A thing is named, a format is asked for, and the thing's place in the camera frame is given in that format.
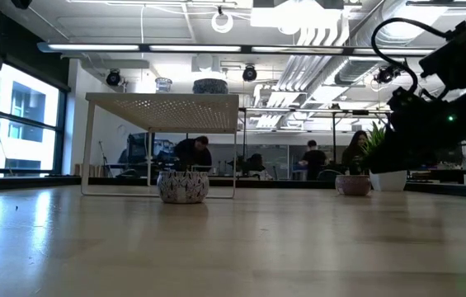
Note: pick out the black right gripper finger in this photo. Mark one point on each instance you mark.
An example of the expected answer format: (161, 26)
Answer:
(416, 158)
(381, 156)

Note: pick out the blue patterned candle jar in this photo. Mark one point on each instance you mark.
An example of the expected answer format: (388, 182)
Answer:
(210, 86)

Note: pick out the white purple patterned candle jar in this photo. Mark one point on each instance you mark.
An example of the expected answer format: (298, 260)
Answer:
(183, 187)

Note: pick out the clear ribbed glass candlestick holder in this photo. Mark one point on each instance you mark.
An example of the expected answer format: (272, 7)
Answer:
(163, 85)

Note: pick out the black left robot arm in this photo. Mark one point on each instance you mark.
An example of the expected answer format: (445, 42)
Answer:
(21, 3)

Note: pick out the green plant in white pot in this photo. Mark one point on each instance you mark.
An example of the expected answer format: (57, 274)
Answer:
(387, 181)

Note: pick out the person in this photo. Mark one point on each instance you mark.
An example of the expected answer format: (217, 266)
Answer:
(255, 165)
(193, 153)
(354, 154)
(314, 161)

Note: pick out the black ceiling spotlight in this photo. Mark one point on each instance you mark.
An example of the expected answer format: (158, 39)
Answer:
(386, 75)
(250, 74)
(113, 77)

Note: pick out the white perforated metal shelf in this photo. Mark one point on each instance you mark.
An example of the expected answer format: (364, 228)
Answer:
(175, 113)

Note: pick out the black tripod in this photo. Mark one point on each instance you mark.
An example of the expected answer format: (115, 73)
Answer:
(104, 161)

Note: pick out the black window frame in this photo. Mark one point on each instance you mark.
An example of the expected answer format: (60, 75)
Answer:
(62, 132)

